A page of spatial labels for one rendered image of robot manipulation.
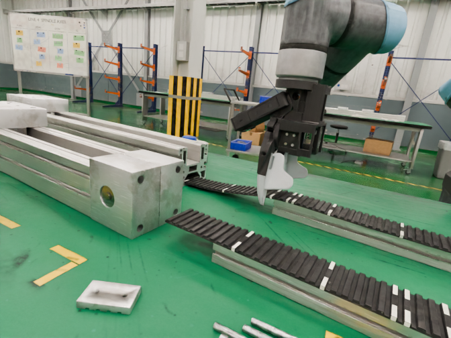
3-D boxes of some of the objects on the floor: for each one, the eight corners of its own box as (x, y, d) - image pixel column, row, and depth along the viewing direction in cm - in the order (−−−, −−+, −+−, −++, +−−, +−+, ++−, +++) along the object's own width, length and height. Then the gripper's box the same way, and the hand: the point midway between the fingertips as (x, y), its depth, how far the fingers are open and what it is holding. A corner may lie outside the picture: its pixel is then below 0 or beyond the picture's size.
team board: (10, 121, 534) (-3, 8, 481) (31, 119, 582) (21, 16, 529) (84, 130, 520) (79, 15, 467) (98, 127, 568) (96, 22, 515)
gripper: (317, 79, 37) (291, 222, 43) (338, 86, 49) (315, 198, 54) (259, 75, 41) (243, 206, 47) (291, 82, 53) (275, 186, 59)
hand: (268, 192), depth 52 cm, fingers open, 8 cm apart
